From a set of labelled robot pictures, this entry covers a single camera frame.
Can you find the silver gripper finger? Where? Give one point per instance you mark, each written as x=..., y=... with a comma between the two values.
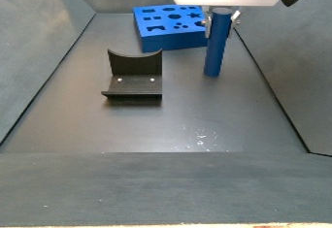
x=206, y=23
x=233, y=21

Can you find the blue cylinder peg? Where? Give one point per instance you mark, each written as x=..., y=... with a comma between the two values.
x=217, y=41

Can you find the blue shape-sorting board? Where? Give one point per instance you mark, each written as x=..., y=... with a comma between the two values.
x=170, y=27

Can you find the black curved holder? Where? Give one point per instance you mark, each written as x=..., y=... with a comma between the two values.
x=135, y=75

